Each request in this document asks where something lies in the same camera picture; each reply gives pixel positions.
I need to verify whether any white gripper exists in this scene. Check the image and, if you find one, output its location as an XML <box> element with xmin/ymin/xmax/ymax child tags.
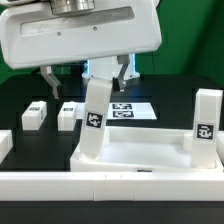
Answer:
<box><xmin>0</xmin><ymin>0</ymin><xmax>162</xmax><ymax>99</ymax></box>

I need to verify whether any white desk top tray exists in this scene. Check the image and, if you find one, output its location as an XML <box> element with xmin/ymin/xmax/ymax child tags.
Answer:
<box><xmin>70</xmin><ymin>126</ymin><xmax>223</xmax><ymax>173</ymax></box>

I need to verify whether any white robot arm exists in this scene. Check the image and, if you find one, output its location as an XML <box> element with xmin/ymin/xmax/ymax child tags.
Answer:
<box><xmin>0</xmin><ymin>0</ymin><xmax>162</xmax><ymax>97</ymax></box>

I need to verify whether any fiducial marker sheet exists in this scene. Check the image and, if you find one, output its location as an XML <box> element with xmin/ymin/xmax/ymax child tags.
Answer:
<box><xmin>75</xmin><ymin>102</ymin><xmax>158</xmax><ymax>120</ymax></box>

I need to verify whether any white block left edge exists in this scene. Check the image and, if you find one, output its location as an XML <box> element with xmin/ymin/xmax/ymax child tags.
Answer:
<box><xmin>0</xmin><ymin>130</ymin><xmax>13</xmax><ymax>164</ymax></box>

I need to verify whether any white front barrier wall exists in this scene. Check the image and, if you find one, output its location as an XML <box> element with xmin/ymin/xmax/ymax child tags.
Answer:
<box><xmin>0</xmin><ymin>172</ymin><xmax>224</xmax><ymax>201</ymax></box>

